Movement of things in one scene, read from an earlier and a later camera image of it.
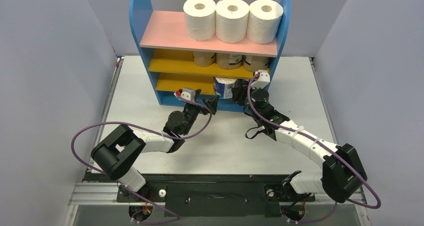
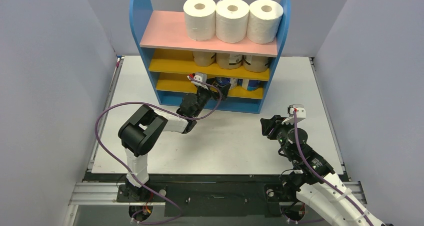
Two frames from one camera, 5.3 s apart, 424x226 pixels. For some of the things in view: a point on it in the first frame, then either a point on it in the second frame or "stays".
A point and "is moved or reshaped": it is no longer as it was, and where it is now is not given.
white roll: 200,18 stays
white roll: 263,17 stays
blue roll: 223,87 is moved or reshaped
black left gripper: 210,103 → 223,90
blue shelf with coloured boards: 175,63 stays
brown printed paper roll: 204,59 stays
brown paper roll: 229,61 stays
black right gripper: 243,94 → 273,127
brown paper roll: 254,63 stays
